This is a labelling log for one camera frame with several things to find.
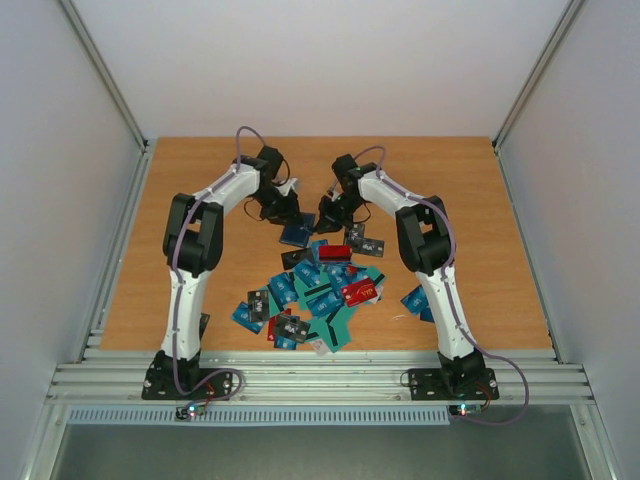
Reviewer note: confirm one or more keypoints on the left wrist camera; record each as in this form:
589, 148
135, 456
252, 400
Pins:
289, 186

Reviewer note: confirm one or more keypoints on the dark blue card holder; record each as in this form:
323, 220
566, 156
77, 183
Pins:
298, 235

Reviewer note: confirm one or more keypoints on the blue card of pile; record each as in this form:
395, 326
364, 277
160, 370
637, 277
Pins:
283, 343
315, 246

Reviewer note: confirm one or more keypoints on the black vip card centre left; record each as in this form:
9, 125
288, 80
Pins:
258, 306

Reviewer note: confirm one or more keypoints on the black vip card on red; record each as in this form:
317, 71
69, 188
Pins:
291, 327

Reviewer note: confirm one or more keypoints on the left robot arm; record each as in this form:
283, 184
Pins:
193, 246

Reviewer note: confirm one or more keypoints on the black card under vip card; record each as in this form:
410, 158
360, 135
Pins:
353, 237

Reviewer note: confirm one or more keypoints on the left controller board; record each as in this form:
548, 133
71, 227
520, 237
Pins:
190, 412

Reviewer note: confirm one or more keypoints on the black vip card upper right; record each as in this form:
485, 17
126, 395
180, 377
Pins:
369, 247

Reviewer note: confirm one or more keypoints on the right controller board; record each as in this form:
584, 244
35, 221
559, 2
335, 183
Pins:
466, 410

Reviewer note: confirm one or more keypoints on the blue card right upper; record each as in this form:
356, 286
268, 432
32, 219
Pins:
416, 301

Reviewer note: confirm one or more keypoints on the blue card top of pile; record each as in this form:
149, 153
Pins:
315, 246

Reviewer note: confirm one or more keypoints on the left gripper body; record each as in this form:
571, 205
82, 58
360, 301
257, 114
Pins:
276, 208

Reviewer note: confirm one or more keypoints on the plain black card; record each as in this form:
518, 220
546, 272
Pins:
292, 258

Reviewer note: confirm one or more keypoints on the black vip card far left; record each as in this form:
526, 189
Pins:
203, 323

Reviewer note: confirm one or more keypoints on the aluminium rail frame front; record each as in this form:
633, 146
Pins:
303, 377

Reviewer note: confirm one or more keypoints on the teal card with stripe bottom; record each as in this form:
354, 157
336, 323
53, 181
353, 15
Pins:
333, 329

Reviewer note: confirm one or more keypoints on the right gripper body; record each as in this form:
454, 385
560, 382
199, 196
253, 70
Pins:
332, 214

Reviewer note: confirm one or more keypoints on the large teal card centre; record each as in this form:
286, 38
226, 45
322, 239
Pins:
321, 299

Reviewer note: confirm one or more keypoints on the controller board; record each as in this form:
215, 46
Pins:
190, 412
466, 410

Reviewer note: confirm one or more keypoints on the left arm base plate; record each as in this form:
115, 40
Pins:
206, 384

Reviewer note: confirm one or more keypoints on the grey slotted cable duct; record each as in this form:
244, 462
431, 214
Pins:
261, 416

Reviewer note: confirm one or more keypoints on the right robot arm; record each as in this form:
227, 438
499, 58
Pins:
427, 247

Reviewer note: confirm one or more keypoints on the blue card right lower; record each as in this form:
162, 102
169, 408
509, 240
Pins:
426, 315

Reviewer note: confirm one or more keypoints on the blue card bottom of pile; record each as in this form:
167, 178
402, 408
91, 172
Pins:
283, 343

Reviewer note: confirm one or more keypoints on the white card with red print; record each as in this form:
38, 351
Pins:
318, 347

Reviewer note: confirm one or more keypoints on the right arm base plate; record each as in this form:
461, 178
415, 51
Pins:
427, 385

